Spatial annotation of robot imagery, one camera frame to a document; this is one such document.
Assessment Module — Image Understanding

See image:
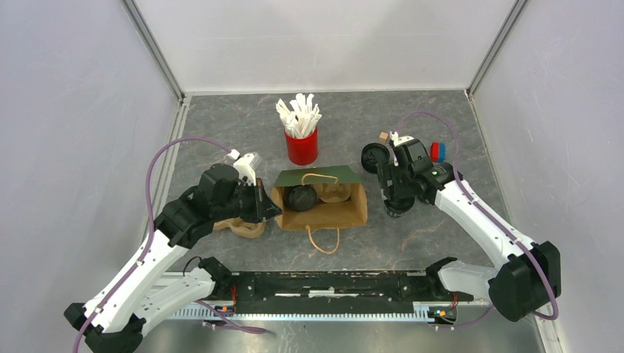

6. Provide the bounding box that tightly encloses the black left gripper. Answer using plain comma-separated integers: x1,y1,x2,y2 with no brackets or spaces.
213,177,283,224

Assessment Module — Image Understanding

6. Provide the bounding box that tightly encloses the black coffee cup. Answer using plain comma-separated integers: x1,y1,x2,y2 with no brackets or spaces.
384,198,415,218

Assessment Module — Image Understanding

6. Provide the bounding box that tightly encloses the green paper bag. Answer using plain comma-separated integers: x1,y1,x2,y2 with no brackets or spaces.
271,165,368,254

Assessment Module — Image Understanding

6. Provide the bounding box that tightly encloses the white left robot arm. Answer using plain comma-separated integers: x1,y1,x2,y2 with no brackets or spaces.
64,163,282,352

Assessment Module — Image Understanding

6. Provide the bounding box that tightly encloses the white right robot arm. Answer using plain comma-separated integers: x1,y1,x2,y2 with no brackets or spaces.
361,136,561,322

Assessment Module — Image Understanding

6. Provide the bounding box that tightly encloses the black coffee lid stack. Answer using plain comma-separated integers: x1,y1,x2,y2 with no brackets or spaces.
361,143,390,174

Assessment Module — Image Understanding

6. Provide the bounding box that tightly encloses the brown cardboard cup carrier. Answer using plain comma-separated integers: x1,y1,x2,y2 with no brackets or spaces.
213,218,266,239

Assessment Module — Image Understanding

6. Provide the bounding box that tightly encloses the red and blue block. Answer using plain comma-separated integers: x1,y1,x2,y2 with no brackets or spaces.
430,141,446,163

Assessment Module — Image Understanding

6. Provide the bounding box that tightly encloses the red cup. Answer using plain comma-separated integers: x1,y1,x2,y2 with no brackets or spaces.
284,128,319,165

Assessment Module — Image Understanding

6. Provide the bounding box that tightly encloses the white wrapped stirrer bundle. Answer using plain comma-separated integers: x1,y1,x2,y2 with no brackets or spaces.
275,93,322,139

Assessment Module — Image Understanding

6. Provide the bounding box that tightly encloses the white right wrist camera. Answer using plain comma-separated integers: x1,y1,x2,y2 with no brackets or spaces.
389,131,414,148

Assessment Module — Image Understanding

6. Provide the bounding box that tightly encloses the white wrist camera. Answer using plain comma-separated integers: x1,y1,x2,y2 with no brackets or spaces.
227,149,261,186
389,131,414,148

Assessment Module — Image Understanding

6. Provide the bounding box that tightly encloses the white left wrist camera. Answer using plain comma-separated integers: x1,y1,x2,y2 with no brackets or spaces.
227,149,261,186

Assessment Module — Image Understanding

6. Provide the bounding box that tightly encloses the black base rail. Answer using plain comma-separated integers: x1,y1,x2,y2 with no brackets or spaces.
185,270,459,323

